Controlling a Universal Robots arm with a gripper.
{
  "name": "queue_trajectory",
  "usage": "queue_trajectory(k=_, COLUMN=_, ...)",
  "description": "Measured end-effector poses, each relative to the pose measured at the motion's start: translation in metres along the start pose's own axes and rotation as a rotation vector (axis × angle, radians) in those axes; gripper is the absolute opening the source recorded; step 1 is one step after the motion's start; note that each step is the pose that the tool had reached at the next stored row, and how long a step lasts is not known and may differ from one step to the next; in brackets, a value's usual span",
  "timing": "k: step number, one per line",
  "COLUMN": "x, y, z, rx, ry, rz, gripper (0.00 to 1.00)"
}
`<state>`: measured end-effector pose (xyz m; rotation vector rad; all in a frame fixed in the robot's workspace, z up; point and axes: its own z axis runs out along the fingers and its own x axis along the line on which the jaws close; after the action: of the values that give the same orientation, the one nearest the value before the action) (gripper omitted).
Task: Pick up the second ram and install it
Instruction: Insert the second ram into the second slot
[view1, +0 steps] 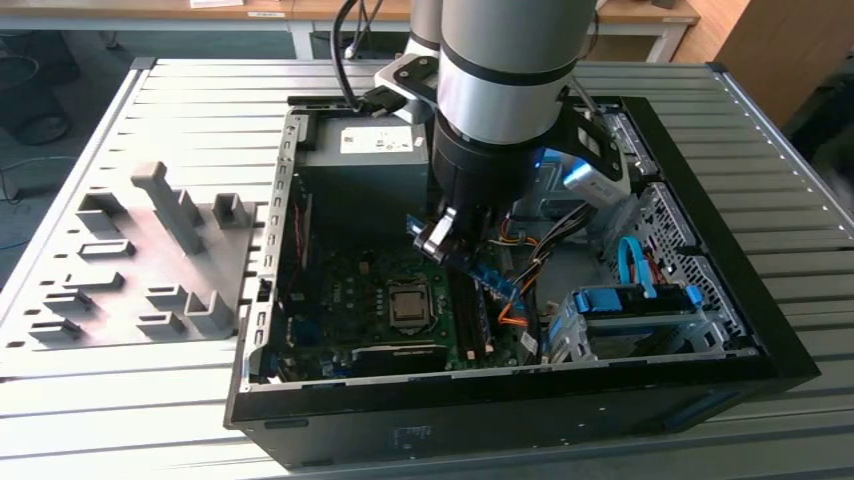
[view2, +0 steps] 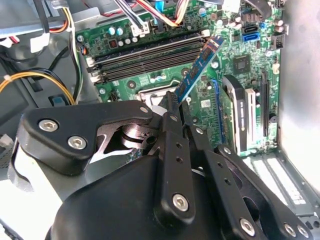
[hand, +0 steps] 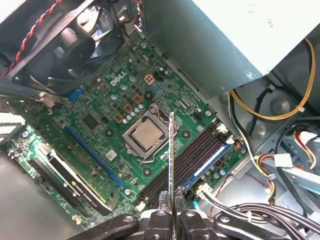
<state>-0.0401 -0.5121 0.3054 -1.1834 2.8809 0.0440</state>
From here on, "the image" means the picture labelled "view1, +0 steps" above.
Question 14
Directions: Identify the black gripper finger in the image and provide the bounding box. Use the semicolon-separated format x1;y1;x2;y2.
449;202;500;275
411;207;463;265

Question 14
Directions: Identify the black RAM slot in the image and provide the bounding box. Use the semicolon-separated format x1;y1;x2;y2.
451;273;483;359

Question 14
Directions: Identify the silver CPU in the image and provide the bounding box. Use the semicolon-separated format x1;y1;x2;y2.
389;289;432;324

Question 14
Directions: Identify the grey power supply unit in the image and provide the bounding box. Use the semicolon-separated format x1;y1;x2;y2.
295;117;435;242

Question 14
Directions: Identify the CPU socket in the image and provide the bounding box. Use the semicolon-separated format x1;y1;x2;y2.
380;283;440;333

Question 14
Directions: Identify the dark green motherboard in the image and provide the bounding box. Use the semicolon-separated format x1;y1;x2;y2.
276;238;539;379

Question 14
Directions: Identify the hard disk in blue carrier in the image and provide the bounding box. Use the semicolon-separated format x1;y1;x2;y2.
571;283;703;317

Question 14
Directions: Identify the grey metal disk bay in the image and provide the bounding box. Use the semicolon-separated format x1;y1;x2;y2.
540;289;743;365

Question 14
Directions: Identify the black open PC case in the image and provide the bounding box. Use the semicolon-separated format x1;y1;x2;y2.
221;94;822;470

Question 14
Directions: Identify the grey plastic parts rack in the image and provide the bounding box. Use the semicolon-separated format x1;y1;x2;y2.
0;160;269;359

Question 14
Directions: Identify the wooden cabinet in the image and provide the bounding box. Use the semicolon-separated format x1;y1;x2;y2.
686;0;854;129

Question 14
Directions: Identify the black cable bundle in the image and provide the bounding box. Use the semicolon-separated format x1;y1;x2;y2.
509;202;599;301

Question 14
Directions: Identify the orange wire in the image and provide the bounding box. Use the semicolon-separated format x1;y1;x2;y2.
497;279;536;329

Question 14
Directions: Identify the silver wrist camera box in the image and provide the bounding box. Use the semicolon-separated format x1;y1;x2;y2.
561;160;634;205
371;53;443;124

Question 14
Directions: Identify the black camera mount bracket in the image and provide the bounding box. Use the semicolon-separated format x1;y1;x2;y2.
551;85;632;179

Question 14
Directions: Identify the blue data wire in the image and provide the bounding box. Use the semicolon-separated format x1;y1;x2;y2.
618;234;662;301

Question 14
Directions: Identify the thick black camera cable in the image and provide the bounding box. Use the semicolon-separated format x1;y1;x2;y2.
331;0;407;120

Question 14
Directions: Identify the black cable with plug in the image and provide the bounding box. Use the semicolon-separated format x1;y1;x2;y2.
343;0;387;60

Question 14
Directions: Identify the wooden desk white frame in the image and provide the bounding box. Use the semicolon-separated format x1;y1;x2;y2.
0;0;702;64

